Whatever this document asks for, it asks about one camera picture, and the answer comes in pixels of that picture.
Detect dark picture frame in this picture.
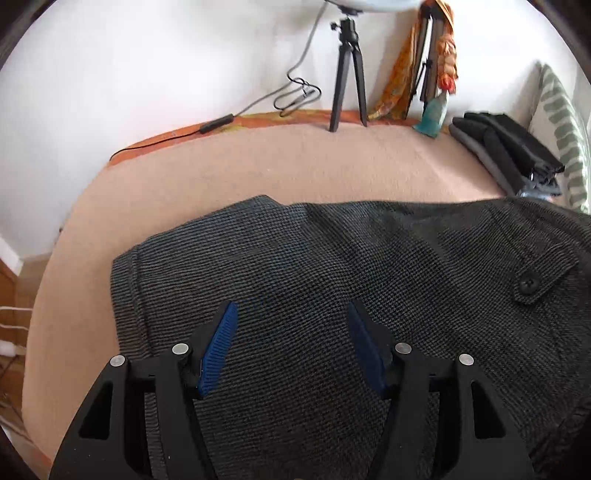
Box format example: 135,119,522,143
404,8,443,121

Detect green striped white pillow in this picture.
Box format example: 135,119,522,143
527,63,591,214

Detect orange patterned cloth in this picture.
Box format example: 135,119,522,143
368,0,455,121

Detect teal cloth piece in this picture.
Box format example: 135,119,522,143
413,24,459,138

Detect dark grey woven pants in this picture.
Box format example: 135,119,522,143
110,194,591,480

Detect grey cable with inline switch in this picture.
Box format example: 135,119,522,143
110,0,329,161

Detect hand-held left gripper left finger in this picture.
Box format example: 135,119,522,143
49,301,239,480

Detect stack of folded dark clothes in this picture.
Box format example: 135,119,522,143
449,111,566,199

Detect black mini tripod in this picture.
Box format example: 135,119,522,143
328,15,369,133

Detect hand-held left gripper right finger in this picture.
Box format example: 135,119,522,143
346,300,539,480

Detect wooden furniture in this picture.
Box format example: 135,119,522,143
0,258,23,393

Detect orange patterned bed sheet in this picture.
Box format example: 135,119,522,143
109,109,451,164

